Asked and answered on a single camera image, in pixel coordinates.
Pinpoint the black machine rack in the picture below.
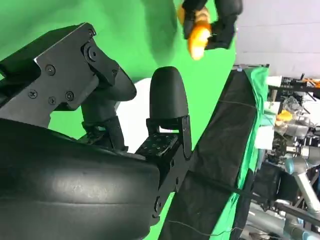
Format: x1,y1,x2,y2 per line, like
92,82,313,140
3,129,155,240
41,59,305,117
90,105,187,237
267,72,320,151

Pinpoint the white box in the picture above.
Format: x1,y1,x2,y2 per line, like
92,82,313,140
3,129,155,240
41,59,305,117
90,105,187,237
255,124,275,151

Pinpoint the orange and white bread roll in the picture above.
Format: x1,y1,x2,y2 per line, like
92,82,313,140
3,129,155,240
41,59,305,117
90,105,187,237
176,4,213,61

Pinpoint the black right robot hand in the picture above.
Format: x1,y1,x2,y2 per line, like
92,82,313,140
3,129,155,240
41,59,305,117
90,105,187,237
0,22,193,240

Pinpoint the green fabric drape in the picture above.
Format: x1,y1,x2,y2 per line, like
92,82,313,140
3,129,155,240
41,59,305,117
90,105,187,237
219,65,271,240

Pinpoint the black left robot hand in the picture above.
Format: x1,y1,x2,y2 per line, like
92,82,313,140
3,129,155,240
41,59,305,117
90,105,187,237
181,0,244,50

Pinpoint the green table cloth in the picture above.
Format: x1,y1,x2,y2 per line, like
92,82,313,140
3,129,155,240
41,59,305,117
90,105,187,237
0,0,238,240

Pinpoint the lilac plate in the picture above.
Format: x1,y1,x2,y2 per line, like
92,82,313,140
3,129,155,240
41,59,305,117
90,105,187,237
115,77,154,154

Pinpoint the black fabric backdrop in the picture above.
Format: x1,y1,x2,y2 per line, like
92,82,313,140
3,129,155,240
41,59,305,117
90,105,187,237
159,66,259,240

